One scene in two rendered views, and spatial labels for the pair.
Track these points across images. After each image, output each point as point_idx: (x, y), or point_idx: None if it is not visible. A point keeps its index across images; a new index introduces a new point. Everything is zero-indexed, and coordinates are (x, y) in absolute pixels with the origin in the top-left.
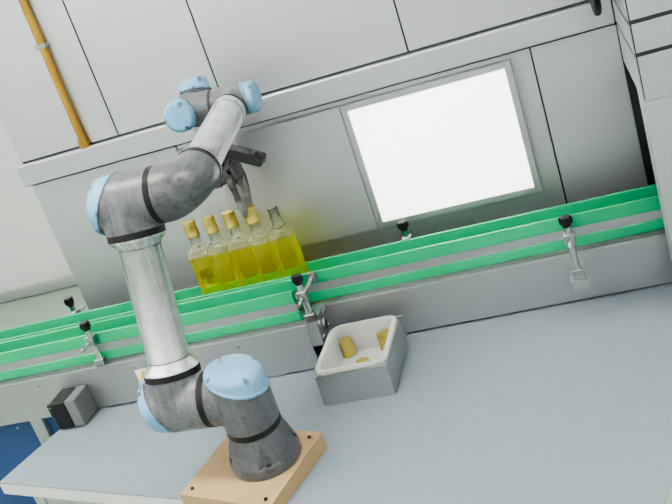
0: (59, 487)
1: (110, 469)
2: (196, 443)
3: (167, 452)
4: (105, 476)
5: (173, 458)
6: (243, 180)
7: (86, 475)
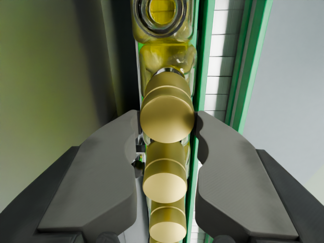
0: (304, 183)
1: (304, 157)
2: (312, 99)
3: (309, 121)
4: (312, 157)
5: (323, 112)
6: (96, 208)
7: (301, 171)
